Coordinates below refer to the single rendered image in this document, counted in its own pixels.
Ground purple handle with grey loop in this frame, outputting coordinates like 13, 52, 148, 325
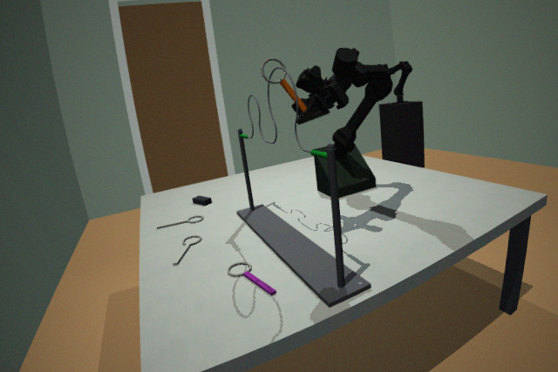
228, 261, 276, 295

